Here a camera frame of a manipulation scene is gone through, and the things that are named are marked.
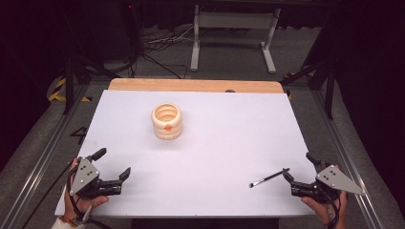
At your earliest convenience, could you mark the hand-held gripper cable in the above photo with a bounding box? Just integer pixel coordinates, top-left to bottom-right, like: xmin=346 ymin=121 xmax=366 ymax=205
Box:
xmin=325 ymin=190 xmax=342 ymax=229
xmin=20 ymin=160 xmax=77 ymax=229

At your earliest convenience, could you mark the person's right hand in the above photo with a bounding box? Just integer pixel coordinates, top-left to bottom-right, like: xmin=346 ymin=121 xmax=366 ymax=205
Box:
xmin=300 ymin=190 xmax=349 ymax=229

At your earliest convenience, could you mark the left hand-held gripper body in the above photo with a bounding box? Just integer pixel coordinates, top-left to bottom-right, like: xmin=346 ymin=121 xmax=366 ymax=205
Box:
xmin=69 ymin=156 xmax=123 ymax=200

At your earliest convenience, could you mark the right hand-held gripper cable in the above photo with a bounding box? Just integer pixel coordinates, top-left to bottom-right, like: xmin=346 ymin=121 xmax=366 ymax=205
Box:
xmin=325 ymin=190 xmax=342 ymax=229

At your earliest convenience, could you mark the left hand-held gripper cable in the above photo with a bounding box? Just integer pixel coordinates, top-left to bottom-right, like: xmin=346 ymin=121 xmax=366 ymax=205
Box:
xmin=20 ymin=160 xmax=77 ymax=229

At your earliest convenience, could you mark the white table mat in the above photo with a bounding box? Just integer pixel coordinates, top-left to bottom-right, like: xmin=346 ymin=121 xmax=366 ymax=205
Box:
xmin=54 ymin=89 xmax=318 ymax=219

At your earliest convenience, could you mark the bundle of floor cables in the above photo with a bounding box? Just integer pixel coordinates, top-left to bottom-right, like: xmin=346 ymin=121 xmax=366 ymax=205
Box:
xmin=128 ymin=25 xmax=252 ymax=80

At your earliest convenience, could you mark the aluminium floor rail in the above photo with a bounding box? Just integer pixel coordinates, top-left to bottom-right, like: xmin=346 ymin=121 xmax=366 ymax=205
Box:
xmin=0 ymin=84 xmax=92 ymax=229
xmin=309 ymin=89 xmax=385 ymax=229

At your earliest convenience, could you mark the black makeup brush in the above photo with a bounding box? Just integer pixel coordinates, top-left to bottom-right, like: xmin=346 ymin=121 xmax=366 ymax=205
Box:
xmin=248 ymin=167 xmax=290 ymax=189

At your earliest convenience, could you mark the cream ribbed cup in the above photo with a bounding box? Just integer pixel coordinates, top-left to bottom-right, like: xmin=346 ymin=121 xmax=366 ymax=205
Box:
xmin=151 ymin=102 xmax=184 ymax=141

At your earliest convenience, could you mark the orange bead bracelet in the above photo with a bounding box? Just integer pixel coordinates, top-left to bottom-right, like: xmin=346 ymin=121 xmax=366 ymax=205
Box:
xmin=59 ymin=215 xmax=77 ymax=227

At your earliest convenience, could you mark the black box with red light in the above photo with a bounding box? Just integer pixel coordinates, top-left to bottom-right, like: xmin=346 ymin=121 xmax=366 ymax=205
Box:
xmin=121 ymin=1 xmax=143 ymax=55

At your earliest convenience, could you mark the black tripod stand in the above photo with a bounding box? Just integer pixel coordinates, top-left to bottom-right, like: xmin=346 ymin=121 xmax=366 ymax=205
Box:
xmin=279 ymin=58 xmax=336 ymax=120
xmin=62 ymin=53 xmax=122 ymax=116

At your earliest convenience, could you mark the person's left hand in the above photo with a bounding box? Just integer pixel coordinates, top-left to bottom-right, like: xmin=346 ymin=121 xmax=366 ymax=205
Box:
xmin=63 ymin=157 xmax=110 ymax=221

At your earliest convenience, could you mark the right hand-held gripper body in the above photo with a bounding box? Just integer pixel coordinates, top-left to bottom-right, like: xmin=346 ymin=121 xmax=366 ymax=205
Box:
xmin=290 ymin=163 xmax=367 ymax=204

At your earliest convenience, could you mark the white metal stand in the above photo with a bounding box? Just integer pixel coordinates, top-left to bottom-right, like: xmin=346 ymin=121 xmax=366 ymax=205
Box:
xmin=190 ymin=4 xmax=282 ymax=74

